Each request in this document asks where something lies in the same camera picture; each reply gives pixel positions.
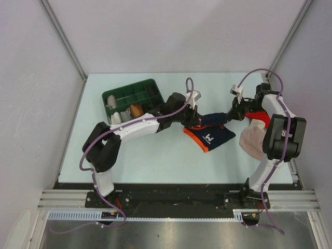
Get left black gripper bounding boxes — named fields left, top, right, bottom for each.
left=171, top=103, right=201, bottom=128

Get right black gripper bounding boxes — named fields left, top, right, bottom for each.
left=225, top=95, right=266, bottom=121

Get navy orange underwear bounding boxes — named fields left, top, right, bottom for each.
left=183, top=113, right=236, bottom=153

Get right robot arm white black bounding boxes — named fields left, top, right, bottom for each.
left=223, top=83, right=307, bottom=209

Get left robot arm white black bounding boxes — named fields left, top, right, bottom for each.
left=79, top=90, right=201, bottom=208

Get red white underwear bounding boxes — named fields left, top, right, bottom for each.
left=245, top=112, right=271, bottom=129

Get pink underwear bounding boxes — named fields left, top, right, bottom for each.
left=239, top=119, right=266, bottom=161

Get black rolled cloth right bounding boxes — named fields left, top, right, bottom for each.
left=150, top=99, right=164, bottom=108

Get black rolled cloth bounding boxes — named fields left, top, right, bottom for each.
left=150, top=99, right=164, bottom=108
left=142, top=104, right=155, bottom=114
left=146, top=86, right=159, bottom=97

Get black rolled cloth front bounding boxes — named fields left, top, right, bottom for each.
left=142, top=104, right=155, bottom=114

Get black rolled cloth back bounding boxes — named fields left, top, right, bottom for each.
left=146, top=86, right=159, bottom=97

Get orange rolled cloth in tray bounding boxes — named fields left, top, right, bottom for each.
left=130, top=104, right=144, bottom=119

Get grey rolled cloth in tray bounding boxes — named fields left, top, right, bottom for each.
left=120, top=107, right=132, bottom=122

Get green compartment organizer tray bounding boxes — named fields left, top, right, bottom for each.
left=102, top=78, right=164, bottom=124

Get white rolled cloth in tray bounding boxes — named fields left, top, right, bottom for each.
left=110, top=112, right=122, bottom=125

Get beige rolled cloth in tray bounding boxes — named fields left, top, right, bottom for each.
left=106, top=95, right=117, bottom=109

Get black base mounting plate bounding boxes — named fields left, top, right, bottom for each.
left=54, top=183, right=302, bottom=210

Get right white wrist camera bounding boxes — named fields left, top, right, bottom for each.
left=230, top=85, right=243, bottom=104

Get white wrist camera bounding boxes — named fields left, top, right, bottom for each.
left=230, top=85, right=243, bottom=104
left=185, top=90, right=201, bottom=109

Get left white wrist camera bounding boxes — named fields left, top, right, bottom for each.
left=185, top=90, right=201, bottom=109

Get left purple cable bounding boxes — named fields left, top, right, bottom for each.
left=48, top=77, right=195, bottom=234

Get purple cable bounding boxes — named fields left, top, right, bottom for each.
left=237, top=68, right=293, bottom=236
left=48, top=77, right=195, bottom=234

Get aluminium frame rail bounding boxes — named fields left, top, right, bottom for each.
left=37, top=189, right=321, bottom=212

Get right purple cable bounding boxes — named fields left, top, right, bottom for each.
left=237, top=68, right=293, bottom=236

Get slotted cable duct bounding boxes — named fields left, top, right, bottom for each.
left=48, top=210, right=250, bottom=222

